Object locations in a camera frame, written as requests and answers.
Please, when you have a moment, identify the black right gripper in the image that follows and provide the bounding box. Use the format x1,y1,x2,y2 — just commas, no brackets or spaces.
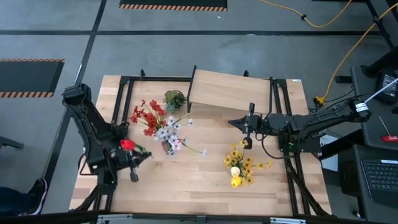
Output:
229,103,270,149

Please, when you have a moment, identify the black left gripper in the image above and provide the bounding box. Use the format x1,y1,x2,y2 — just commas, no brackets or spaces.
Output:
114,149,152,183

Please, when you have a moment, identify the red artificial tulip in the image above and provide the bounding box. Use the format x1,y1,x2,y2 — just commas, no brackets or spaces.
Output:
120,139,155,159

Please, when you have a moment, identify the purple ribbed glass vase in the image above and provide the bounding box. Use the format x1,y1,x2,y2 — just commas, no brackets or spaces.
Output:
160,139,175,154

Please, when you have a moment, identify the white artificial flower bunch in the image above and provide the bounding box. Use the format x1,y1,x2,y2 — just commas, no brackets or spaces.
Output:
154,111,208,158

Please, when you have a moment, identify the red artificial flower bunch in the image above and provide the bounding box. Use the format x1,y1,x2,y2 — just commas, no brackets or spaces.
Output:
129,99,169,138

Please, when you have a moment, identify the yellow artificial flower bunch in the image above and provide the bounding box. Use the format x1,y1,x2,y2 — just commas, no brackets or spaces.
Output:
223,139,274,186

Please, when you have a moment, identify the wooden shelf with black legs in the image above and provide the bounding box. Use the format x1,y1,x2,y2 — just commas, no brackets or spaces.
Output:
186,64,276,126

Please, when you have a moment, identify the green potted succulent plant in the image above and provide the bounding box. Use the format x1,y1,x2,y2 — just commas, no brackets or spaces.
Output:
164,89,187,113

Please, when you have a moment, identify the black and silver crossbeam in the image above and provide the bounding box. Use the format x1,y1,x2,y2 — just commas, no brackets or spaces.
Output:
0,210,398,224

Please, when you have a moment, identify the white paper sheet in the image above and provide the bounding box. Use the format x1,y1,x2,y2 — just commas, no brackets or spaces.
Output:
320,133,339,172

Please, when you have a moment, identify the person's shoe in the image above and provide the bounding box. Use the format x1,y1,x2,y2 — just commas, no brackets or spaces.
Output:
18,178,48,216

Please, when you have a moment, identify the black side table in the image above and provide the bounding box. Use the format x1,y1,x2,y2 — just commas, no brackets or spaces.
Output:
350,63,398,152
337,144,398,224

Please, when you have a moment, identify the grey chair base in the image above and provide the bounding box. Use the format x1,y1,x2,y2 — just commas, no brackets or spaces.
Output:
0,136,25,151

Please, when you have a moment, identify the person's leg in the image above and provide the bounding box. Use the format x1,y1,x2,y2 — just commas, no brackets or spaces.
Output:
0,185,32,216

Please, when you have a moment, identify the black striped floor mat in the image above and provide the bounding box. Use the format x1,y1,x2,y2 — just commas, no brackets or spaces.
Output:
0,58,65,99
119,0,228,12

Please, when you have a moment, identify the black keyboard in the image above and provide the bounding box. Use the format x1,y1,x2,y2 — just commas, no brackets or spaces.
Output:
360,159,398,208

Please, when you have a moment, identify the black tripod stand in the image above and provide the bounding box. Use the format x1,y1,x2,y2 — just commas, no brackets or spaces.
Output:
360,0,398,79

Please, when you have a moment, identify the black tablet screen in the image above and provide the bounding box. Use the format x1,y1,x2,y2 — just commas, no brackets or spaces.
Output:
374,68,398,106

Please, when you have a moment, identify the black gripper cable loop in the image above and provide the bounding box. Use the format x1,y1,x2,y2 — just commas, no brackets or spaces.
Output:
254,132,296,160

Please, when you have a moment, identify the yellow cable with yellow plug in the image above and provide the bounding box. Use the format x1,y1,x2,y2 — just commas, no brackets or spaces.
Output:
315,2,398,105

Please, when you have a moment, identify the yellow cable with black connector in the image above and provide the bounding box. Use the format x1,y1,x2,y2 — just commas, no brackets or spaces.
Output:
259,0,354,29

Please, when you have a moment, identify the white cable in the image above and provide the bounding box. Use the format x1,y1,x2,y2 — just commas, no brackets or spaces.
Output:
364,77,398,104

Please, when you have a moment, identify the red handled screwdriver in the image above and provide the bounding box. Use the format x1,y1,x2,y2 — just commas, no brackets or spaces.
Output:
378,115,398,143

